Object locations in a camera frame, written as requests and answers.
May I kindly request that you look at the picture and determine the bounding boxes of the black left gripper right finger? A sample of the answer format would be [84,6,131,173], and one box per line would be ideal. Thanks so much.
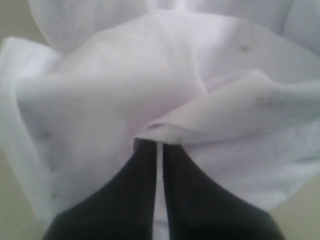
[163,144,284,240]

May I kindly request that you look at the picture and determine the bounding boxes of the white t-shirt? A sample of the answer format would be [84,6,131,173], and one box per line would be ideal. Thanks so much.
[0,0,320,240]

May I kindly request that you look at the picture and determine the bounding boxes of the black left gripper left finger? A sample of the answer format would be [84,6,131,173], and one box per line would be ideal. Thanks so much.
[43,140,157,240]

